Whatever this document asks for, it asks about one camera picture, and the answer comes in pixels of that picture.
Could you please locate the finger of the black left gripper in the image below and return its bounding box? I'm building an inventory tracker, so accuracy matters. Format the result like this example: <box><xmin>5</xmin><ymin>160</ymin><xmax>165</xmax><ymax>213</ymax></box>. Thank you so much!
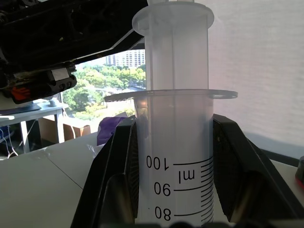
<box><xmin>0</xmin><ymin>0</ymin><xmax>149</xmax><ymax>72</ymax></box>

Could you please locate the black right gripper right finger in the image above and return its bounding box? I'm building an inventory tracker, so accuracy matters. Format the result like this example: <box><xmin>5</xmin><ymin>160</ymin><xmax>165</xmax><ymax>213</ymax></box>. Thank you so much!
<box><xmin>212</xmin><ymin>113</ymin><xmax>304</xmax><ymax>228</ymax></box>

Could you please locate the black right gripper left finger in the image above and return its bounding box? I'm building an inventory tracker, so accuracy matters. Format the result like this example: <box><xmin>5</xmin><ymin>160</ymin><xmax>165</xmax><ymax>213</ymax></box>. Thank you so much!
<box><xmin>70</xmin><ymin>116</ymin><xmax>140</xmax><ymax>228</ymax></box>

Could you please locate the translucent plastic 100 ml syringe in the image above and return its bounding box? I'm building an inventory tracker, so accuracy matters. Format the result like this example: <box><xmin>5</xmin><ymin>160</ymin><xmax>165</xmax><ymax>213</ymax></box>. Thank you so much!
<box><xmin>104</xmin><ymin>0</ymin><xmax>238</xmax><ymax>228</ymax></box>

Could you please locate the dark cup with red liquid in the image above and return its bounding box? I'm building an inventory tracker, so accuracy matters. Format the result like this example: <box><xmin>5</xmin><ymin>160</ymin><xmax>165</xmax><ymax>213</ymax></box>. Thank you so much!
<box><xmin>294</xmin><ymin>156</ymin><xmax>304</xmax><ymax>189</ymax></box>

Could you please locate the white office desk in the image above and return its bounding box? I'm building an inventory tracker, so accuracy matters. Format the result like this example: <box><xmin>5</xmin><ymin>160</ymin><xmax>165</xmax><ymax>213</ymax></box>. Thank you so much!
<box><xmin>0</xmin><ymin>101</ymin><xmax>70</xmax><ymax>155</ymax></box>

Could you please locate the dark desk mat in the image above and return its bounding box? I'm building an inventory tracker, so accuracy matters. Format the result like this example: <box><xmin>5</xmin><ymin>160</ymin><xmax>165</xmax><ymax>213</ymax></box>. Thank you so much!
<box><xmin>0</xmin><ymin>104</ymin><xmax>42</xmax><ymax>115</ymax></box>

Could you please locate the purple cloth bundle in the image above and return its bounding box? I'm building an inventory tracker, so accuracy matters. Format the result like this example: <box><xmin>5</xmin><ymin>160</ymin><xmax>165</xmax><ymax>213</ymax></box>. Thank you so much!
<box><xmin>97</xmin><ymin>116</ymin><xmax>129</xmax><ymax>146</ymax></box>

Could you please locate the brown cardboard box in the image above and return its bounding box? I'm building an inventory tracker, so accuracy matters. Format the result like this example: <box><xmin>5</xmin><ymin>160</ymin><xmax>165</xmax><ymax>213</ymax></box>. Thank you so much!
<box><xmin>38</xmin><ymin>115</ymin><xmax>91</xmax><ymax>144</ymax></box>

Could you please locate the white roller window blind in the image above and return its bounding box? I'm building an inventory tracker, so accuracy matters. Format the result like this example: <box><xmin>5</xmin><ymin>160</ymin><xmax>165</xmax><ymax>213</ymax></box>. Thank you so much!
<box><xmin>208</xmin><ymin>0</ymin><xmax>304</xmax><ymax>159</ymax></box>

